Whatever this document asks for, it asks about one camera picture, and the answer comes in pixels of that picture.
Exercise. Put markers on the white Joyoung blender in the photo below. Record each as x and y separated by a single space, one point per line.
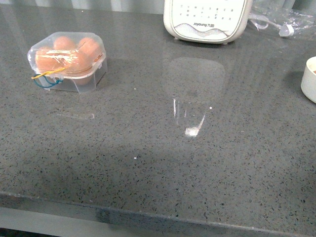
206 21

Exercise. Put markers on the clear plastic egg box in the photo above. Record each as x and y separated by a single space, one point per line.
99 68

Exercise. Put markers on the yellow rubber band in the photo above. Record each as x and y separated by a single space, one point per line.
41 73

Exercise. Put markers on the clear plastic bag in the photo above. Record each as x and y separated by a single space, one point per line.
270 16

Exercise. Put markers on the white bowl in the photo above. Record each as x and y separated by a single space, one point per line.
308 83

